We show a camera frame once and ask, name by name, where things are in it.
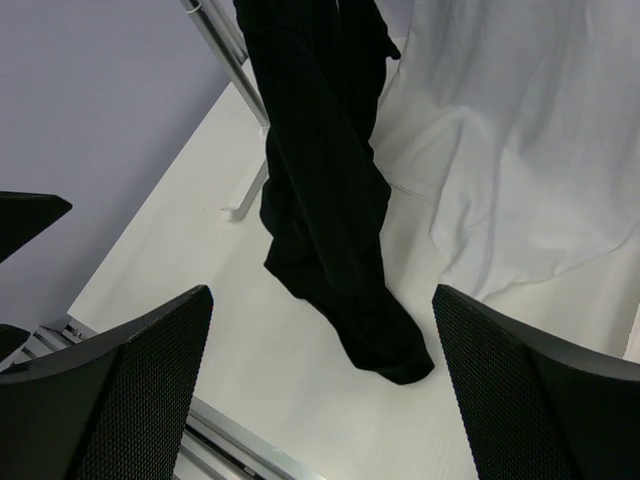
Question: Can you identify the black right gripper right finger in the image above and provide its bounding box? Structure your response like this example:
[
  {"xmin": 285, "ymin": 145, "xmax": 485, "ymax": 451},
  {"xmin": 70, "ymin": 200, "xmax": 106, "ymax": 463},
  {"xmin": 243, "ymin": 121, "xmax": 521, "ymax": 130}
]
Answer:
[{"xmin": 432, "ymin": 284, "xmax": 639, "ymax": 479}]

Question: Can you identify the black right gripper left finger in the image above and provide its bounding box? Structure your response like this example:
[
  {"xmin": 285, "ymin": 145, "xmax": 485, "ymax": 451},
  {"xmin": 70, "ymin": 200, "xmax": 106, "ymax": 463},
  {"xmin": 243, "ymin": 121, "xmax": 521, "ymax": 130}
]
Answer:
[{"xmin": 1, "ymin": 285, "xmax": 212, "ymax": 479}]

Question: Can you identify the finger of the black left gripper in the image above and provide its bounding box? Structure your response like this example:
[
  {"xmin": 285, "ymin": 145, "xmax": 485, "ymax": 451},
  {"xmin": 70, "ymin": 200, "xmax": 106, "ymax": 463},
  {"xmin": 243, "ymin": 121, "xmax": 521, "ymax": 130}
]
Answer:
[
  {"xmin": 0, "ymin": 324, "xmax": 31, "ymax": 360},
  {"xmin": 0, "ymin": 191, "xmax": 72, "ymax": 262}
]

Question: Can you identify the white t shirt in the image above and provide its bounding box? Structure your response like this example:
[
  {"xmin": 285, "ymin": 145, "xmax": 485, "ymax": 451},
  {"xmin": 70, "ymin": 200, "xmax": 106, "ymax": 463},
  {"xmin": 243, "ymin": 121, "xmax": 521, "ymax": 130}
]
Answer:
[{"xmin": 375, "ymin": 1, "xmax": 639, "ymax": 361}]

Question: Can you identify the black t shirt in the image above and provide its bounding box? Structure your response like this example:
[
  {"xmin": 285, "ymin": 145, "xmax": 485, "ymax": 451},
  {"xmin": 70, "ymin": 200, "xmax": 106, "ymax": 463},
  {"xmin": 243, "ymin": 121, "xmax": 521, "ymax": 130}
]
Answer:
[{"xmin": 235, "ymin": 0, "xmax": 434, "ymax": 385}]

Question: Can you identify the silver clothes rack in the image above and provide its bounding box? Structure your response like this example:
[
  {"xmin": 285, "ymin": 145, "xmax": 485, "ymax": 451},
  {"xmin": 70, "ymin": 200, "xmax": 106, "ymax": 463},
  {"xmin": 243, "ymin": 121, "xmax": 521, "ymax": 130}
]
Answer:
[{"xmin": 182, "ymin": 1, "xmax": 269, "ymax": 222}]

